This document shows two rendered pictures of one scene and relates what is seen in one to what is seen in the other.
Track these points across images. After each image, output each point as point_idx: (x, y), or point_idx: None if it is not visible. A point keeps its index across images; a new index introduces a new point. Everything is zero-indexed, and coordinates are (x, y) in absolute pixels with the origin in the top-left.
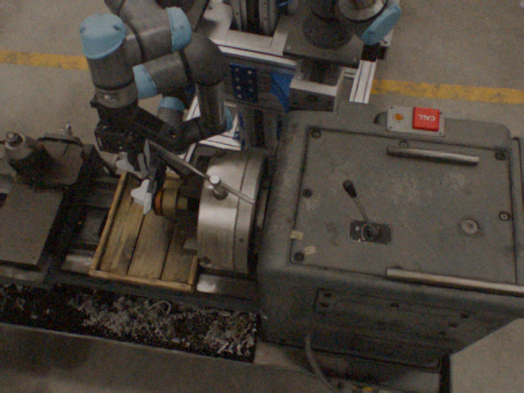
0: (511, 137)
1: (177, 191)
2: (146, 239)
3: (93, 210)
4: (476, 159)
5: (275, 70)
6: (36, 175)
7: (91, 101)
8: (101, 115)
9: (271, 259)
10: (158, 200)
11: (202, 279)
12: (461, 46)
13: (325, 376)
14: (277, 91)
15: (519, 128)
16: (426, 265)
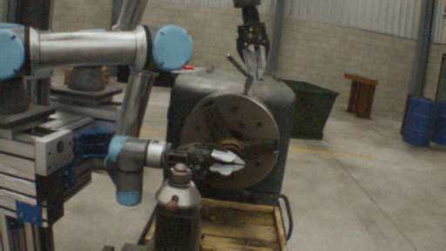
0: (69, 215)
1: (227, 137)
2: (234, 233)
3: None
4: (213, 65)
5: (83, 132)
6: (199, 231)
7: (253, 0)
8: (255, 11)
9: (287, 91)
10: (235, 147)
11: None
12: None
13: (284, 232)
14: (95, 145)
15: (64, 212)
16: (270, 79)
